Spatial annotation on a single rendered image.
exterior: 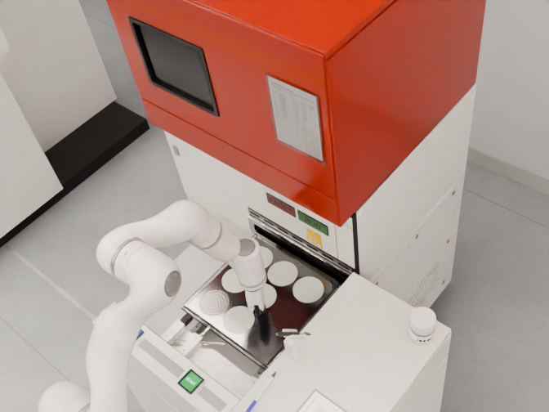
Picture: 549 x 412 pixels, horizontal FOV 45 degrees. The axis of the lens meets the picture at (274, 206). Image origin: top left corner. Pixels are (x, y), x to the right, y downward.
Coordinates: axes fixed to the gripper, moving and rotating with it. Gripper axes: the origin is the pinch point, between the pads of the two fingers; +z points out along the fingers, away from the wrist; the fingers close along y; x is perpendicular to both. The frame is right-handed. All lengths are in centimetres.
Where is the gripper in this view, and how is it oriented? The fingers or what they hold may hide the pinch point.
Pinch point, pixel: (260, 308)
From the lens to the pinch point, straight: 210.5
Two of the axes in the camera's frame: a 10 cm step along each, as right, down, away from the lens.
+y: 0.2, 7.5, -6.6
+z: 1.3, 6.5, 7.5
